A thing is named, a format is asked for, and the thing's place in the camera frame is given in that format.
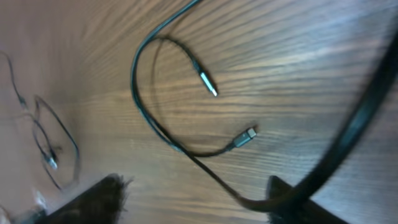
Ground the black usb cable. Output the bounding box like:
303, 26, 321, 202
0, 49, 81, 191
129, 0, 398, 213
149, 35, 219, 125

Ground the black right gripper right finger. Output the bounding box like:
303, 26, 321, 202
266, 175, 348, 224

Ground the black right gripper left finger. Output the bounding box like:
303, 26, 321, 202
18, 174, 131, 224

